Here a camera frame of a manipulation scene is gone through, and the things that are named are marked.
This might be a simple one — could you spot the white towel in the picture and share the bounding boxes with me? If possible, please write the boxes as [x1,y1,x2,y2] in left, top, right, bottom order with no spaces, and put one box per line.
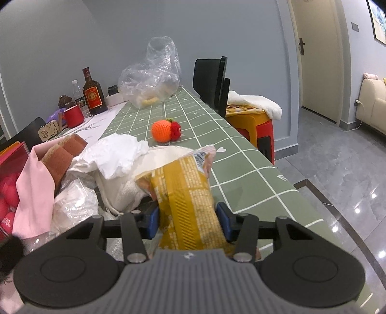
[227,90,283,120]

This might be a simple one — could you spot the wooden radio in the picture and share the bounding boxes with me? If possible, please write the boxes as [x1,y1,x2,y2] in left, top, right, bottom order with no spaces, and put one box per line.
[37,120,60,142]

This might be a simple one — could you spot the white cloth bag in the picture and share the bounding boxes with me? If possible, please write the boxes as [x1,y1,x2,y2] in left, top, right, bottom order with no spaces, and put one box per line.
[96,146,197,213]

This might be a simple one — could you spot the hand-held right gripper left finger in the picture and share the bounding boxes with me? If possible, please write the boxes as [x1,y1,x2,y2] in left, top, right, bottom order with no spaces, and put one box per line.
[65,205,160,264]

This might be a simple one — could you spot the cream door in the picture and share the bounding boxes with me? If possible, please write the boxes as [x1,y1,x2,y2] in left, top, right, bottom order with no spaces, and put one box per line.
[290,0,345,124]

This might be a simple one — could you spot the white box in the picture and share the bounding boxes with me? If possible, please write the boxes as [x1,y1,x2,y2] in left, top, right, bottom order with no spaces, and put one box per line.
[105,92,128,107]

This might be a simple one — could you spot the purple pouch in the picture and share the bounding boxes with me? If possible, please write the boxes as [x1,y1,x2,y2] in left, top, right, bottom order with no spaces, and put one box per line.
[45,109,66,124]

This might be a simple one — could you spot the pink cloth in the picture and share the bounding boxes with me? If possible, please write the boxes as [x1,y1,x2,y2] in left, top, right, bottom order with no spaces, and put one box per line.
[12,145,57,240]

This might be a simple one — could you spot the brown liquor bottle red label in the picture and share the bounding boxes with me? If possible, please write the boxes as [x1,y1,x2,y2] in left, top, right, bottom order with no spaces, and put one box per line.
[82,67,108,116]

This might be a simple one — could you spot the clear crinkled plastic wrap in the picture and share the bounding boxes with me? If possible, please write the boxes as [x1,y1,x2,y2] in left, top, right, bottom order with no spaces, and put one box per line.
[28,178,101,248]

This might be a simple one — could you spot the framed wall picture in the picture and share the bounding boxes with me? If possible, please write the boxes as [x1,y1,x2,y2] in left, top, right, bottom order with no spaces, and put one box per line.
[366,0,386,46]

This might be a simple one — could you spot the brown fleece cloth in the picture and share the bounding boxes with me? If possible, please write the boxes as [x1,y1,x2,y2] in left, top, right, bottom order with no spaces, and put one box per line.
[40,134,89,185]

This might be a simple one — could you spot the red orange plastic stool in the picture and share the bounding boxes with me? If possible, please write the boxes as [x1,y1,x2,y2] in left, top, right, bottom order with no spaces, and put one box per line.
[226,111,276,165]

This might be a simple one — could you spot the white paper sheet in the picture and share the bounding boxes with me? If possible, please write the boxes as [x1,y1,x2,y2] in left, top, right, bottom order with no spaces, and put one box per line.
[62,101,129,141]

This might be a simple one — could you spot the dark fuzzy object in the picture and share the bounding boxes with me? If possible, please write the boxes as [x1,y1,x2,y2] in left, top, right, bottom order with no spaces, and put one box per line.
[0,235,22,283]

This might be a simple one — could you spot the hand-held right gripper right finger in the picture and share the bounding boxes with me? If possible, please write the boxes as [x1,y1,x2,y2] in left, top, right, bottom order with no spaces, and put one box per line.
[216,202,314,263]

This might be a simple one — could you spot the orange crochet ball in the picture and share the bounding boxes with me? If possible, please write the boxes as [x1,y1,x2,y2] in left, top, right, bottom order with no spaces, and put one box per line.
[151,120,173,143]

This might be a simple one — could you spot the clear plastic bag with snacks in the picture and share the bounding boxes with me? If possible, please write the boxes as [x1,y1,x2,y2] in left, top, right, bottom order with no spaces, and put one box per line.
[117,36,181,108]

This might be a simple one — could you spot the green checked tablecloth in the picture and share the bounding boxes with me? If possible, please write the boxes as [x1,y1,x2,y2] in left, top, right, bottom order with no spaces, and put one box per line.
[98,85,374,305]

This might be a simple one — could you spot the red crochet toy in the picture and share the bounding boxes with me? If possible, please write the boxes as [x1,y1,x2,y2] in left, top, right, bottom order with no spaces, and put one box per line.
[169,118,182,140]

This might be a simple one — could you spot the cream sofa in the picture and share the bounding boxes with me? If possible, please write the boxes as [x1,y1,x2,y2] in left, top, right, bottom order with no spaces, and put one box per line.
[356,78,386,135]

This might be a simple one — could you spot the red mug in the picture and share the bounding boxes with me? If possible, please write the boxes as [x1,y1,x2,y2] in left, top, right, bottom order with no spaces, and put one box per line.
[62,105,85,129]

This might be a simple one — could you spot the white plastic bag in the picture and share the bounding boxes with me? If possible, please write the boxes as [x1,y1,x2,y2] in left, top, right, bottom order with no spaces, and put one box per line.
[72,133,150,179]

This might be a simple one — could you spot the black chair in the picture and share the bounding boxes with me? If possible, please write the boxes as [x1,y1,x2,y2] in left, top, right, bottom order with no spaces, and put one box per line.
[0,117,46,149]
[193,56,231,119]

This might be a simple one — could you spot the yellow papers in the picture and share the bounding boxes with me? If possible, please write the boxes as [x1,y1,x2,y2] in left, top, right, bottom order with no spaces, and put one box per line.
[226,103,266,117]

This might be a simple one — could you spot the yellow snack packet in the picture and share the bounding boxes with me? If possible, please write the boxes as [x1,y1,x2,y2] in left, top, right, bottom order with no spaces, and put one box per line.
[135,145,236,252]

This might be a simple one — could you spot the clear plastic water bottle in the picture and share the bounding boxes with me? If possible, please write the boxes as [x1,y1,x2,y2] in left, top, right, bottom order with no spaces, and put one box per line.
[71,79,87,107]

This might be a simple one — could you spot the white charger cable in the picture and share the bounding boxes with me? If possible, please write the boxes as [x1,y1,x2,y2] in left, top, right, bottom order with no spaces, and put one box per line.
[350,99,363,131]

